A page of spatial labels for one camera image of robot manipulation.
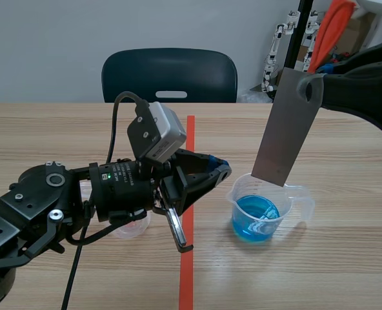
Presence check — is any white small robot figure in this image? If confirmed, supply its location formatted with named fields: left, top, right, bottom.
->
left=261, top=9, right=296, bottom=95

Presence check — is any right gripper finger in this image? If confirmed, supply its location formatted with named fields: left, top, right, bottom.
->
left=316, top=36, right=382, bottom=78
left=296, top=63, right=382, bottom=137

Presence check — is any dark blue chair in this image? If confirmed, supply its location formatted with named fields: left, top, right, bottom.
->
left=101, top=48, right=238, bottom=104

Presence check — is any brown cardboard box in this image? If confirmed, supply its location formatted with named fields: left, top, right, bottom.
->
left=333, top=13, right=373, bottom=56

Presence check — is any grey metal plate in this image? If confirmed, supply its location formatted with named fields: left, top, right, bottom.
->
left=251, top=0, right=357, bottom=189

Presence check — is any black metal rail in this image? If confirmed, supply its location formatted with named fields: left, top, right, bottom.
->
left=286, top=0, right=312, bottom=72

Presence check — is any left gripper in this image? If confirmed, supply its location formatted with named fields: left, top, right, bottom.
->
left=88, top=150, right=233, bottom=255

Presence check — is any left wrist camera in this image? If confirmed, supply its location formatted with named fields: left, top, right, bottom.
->
left=126, top=101, right=188, bottom=162

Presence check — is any clear beaker with blue liquid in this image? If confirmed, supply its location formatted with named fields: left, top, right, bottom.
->
left=226, top=172, right=316, bottom=247

